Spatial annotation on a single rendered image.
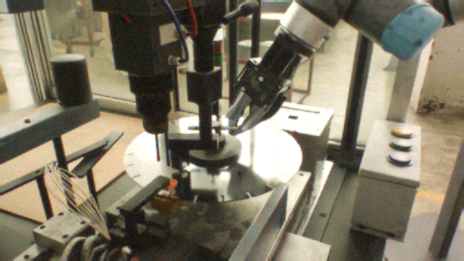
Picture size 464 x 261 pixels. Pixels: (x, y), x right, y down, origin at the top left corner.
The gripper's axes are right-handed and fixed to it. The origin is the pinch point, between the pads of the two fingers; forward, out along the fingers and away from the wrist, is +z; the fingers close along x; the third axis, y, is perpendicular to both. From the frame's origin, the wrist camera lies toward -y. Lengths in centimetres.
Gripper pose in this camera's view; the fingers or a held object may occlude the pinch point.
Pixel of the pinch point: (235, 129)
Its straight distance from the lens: 67.7
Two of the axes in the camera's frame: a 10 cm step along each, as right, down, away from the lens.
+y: -3.7, 2.2, -9.0
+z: -5.3, 7.5, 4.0
